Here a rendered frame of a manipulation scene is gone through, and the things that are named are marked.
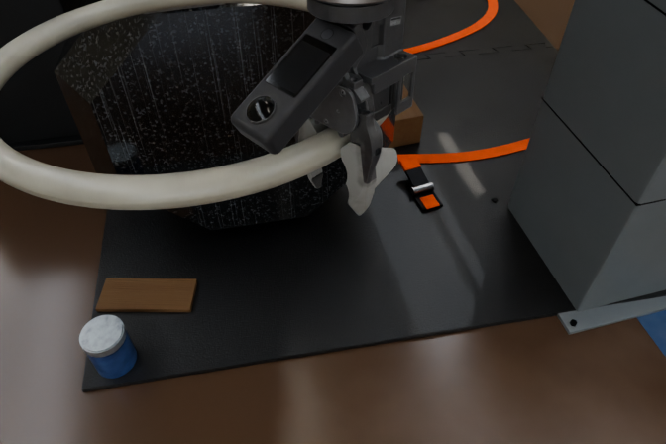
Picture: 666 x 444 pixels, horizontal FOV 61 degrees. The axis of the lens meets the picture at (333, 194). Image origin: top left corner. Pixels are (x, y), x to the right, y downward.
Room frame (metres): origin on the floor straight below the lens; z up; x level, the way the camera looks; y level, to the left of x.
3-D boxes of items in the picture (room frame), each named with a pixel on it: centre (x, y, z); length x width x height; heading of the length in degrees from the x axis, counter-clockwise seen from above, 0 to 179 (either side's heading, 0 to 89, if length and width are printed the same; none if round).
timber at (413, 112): (1.63, -0.21, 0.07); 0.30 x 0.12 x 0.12; 16
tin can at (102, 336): (0.68, 0.53, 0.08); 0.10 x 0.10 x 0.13
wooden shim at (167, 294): (0.86, 0.50, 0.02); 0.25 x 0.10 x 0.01; 89
